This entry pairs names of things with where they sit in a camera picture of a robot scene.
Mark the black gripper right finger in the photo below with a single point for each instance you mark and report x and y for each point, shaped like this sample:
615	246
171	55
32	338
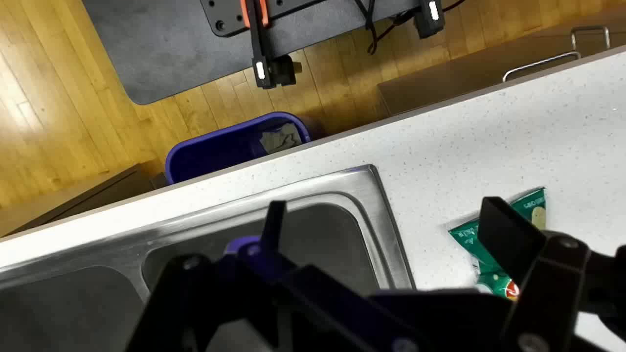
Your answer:
510	236

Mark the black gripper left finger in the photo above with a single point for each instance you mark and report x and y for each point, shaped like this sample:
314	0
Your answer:
273	227

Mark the green snack packet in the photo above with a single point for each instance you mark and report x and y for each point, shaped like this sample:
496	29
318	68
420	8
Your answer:
490	276

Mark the stainless steel double sink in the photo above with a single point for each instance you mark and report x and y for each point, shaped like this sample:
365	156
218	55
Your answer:
89	297

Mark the blue trash bin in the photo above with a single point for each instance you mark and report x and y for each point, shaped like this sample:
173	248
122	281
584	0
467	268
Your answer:
234	144

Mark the black tripod stand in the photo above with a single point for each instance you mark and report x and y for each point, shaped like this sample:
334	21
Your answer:
257	15

